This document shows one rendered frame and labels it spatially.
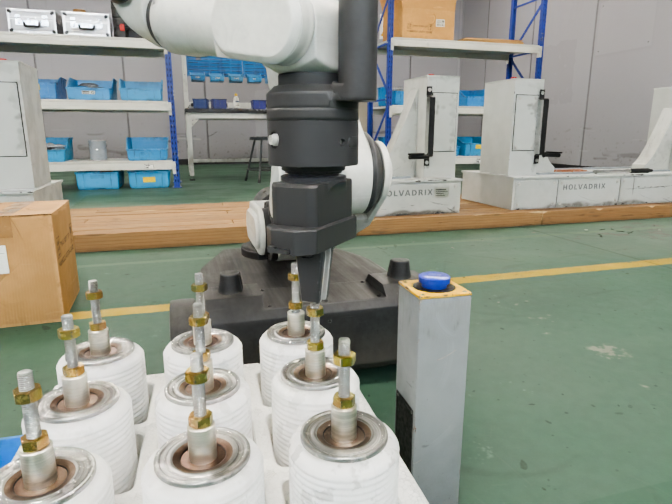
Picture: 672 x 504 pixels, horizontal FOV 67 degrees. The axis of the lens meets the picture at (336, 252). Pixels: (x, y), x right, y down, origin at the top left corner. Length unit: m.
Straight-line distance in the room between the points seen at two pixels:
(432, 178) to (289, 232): 2.39
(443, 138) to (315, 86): 2.39
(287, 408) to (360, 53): 0.35
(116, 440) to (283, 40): 0.40
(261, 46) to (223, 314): 0.57
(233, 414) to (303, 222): 0.20
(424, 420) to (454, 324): 0.13
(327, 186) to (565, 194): 2.83
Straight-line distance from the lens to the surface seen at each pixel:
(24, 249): 1.55
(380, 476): 0.44
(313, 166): 0.46
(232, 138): 8.82
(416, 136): 2.87
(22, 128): 2.58
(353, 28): 0.46
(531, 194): 3.10
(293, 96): 0.46
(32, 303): 1.59
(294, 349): 0.63
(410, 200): 2.71
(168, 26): 0.62
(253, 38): 0.48
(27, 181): 2.59
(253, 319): 0.94
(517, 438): 0.97
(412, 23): 5.74
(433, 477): 0.74
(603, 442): 1.01
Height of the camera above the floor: 0.51
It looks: 13 degrees down
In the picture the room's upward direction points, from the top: straight up
